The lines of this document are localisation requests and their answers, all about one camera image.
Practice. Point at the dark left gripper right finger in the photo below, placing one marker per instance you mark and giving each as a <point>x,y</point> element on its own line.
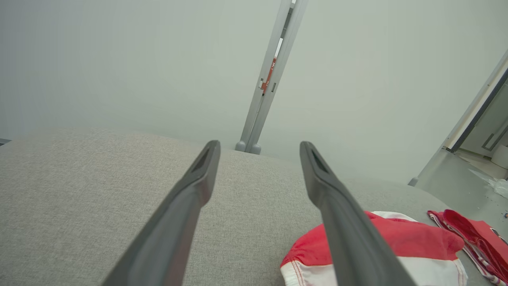
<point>357,246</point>

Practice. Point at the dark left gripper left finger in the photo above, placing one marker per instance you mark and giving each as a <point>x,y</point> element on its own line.
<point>166,246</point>

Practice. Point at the red jersey white lettering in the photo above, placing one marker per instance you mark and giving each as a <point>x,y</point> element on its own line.
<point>416,238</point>

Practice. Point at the red shirt white sleeves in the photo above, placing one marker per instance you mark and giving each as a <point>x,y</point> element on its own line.
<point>480,238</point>

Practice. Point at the clear plastic bag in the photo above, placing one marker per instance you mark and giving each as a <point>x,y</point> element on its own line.
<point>498,186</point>

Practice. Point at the white round bin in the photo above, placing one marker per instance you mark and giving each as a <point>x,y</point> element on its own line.
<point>501,157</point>

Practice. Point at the red label strip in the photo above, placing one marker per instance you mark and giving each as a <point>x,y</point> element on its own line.
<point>270,73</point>

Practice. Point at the dark grey door frame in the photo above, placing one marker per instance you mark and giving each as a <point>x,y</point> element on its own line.
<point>476,115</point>

